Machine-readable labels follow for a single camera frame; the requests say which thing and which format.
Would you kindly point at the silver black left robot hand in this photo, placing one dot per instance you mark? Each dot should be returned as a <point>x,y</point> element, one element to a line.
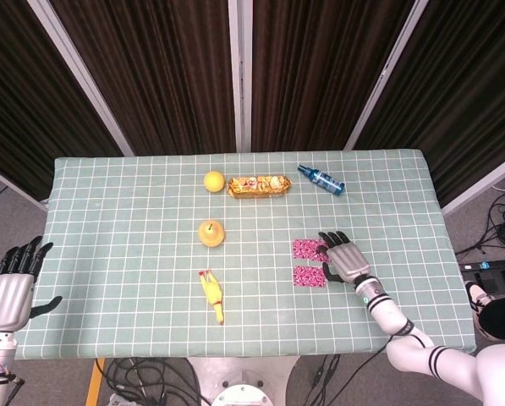
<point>7,300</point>

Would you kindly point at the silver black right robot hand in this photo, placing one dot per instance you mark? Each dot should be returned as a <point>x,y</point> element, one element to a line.
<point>348,262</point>

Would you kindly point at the pink patterned sponge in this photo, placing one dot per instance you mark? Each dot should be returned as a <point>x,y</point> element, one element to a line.
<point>309,277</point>
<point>305,248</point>

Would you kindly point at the grey white robot base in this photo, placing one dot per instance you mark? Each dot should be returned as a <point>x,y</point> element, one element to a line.
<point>243,380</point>

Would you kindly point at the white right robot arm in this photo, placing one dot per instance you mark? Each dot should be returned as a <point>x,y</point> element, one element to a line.
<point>404,325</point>

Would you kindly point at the blue spray bottle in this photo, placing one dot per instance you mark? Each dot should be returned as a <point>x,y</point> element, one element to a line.
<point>325,180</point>

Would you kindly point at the gold biscuit pack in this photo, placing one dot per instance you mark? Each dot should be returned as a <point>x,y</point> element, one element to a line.
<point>258,187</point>

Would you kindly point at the yellow floor tape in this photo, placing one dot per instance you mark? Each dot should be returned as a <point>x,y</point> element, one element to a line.
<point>94,382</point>

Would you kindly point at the green checked tablecloth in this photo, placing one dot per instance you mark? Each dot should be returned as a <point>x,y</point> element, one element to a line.
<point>129,254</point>

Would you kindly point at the white black shoe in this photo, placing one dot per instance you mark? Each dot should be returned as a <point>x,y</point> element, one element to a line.
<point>477,296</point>

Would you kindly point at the yellow rubber chicken toy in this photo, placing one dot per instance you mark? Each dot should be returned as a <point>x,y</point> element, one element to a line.
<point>213,294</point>

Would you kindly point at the yellow pear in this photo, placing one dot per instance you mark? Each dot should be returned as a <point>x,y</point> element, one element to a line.
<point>211,234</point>

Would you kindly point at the black foot pedal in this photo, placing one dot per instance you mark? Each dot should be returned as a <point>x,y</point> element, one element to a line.
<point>495,280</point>

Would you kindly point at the yellow ball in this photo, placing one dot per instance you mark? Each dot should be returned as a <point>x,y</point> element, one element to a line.
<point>214,181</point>

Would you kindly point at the black trouser leg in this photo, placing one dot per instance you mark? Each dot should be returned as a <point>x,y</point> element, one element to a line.
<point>503,317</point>

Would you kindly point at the dark brown curtain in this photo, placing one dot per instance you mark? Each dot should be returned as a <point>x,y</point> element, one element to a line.
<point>28,105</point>
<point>468,93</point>
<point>320,72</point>
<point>163,76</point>

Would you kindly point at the white frame post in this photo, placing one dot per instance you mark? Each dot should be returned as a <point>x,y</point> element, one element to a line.
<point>15,186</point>
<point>383,76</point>
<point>83,80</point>
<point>480,182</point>
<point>240,76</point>

